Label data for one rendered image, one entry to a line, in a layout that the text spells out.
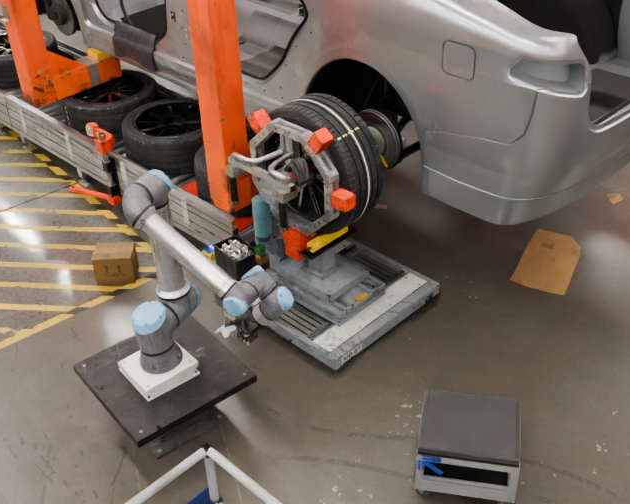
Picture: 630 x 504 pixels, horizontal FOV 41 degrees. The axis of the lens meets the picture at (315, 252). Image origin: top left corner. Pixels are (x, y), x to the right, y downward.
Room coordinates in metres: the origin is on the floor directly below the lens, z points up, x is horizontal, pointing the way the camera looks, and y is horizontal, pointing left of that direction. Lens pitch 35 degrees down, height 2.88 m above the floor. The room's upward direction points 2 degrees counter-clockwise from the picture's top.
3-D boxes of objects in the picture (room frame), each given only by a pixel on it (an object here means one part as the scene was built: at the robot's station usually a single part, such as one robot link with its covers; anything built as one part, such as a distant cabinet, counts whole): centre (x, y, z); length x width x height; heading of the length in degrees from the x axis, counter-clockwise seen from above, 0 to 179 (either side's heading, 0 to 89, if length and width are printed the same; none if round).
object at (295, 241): (3.51, 0.06, 0.48); 0.16 x 0.12 x 0.17; 134
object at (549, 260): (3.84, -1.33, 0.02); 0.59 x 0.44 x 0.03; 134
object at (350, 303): (3.57, -0.06, 0.13); 0.50 x 0.36 x 0.10; 44
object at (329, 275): (3.60, -0.03, 0.32); 0.40 x 0.30 x 0.28; 44
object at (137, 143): (4.88, 0.87, 0.39); 0.66 x 0.66 x 0.24
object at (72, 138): (4.73, 1.28, 0.28); 2.47 x 0.09 x 0.22; 44
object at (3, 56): (6.32, 2.28, 0.39); 0.66 x 0.66 x 0.24
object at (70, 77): (5.42, 1.54, 0.69); 0.52 x 0.17 x 0.35; 134
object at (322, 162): (3.48, 0.09, 0.85); 0.54 x 0.07 x 0.54; 44
